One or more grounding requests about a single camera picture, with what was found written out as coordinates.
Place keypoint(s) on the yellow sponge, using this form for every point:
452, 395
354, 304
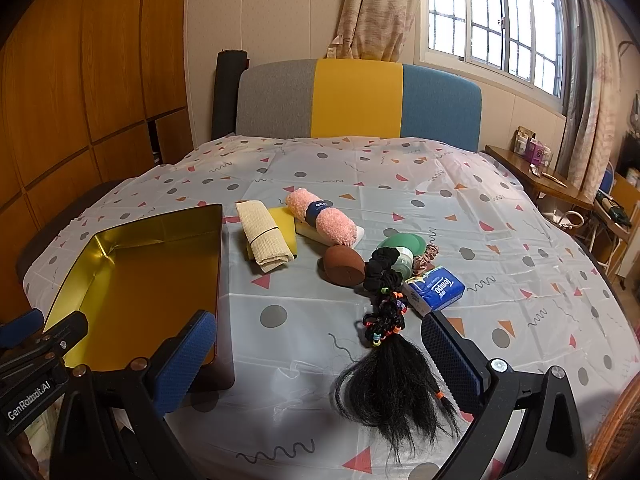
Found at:
285, 222

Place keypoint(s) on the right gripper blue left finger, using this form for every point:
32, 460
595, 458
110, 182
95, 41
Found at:
178, 360

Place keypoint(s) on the pink satin scrunchie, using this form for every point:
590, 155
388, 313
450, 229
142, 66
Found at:
425, 262

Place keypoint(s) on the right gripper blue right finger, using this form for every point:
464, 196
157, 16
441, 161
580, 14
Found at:
446, 348

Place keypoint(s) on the blue tissue pack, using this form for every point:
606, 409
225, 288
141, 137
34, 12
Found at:
433, 291

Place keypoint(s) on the white sponge block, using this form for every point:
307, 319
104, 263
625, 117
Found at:
304, 230

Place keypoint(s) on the beige patterned curtain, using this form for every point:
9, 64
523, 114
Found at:
373, 30

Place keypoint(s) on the grey yellow blue headboard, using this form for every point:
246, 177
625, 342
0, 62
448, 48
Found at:
329, 98

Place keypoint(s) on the wooden wardrobe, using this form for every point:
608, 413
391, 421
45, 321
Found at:
92, 91

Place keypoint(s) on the brown makeup sponge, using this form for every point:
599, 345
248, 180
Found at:
343, 266

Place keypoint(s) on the boxes on side table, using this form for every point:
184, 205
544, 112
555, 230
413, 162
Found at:
526, 144

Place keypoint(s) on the beige waffle cloth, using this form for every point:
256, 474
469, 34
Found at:
264, 238

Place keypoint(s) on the green silicone squeeze bottle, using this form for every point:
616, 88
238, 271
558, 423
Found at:
409, 246

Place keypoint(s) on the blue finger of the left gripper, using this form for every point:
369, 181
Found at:
15, 332
57, 340

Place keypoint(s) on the grey curtain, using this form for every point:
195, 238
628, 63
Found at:
592, 92

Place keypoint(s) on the gold metal tray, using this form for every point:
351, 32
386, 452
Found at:
139, 283

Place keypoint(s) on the window with bars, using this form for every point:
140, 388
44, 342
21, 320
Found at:
518, 44

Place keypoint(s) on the pink dishcloth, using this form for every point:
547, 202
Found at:
328, 221

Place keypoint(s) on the patterned white tablecloth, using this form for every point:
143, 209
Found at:
532, 296

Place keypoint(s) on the wooden side table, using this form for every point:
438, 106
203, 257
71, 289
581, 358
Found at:
546, 183

